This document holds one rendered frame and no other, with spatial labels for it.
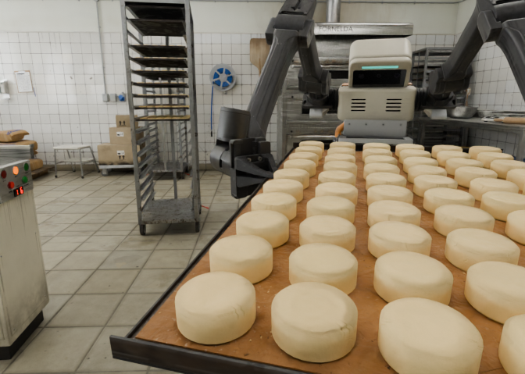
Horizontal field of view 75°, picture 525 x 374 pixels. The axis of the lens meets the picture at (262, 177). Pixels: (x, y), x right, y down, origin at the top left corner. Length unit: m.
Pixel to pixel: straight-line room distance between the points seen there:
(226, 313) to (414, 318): 0.10
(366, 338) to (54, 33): 6.23
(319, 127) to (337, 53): 0.95
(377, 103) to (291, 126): 3.27
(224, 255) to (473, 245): 0.19
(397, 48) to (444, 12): 5.08
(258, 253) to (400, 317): 0.11
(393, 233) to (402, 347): 0.13
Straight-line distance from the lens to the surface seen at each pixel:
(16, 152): 1.93
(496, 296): 0.26
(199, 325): 0.21
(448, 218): 0.37
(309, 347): 0.20
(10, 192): 1.77
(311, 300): 0.22
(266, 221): 0.32
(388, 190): 0.42
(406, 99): 1.36
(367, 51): 1.33
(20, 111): 6.59
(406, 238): 0.31
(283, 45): 0.87
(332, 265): 0.25
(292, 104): 4.53
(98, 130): 6.05
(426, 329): 0.21
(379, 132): 1.34
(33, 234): 1.99
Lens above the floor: 1.10
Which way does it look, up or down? 13 degrees down
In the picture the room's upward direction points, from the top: straight up
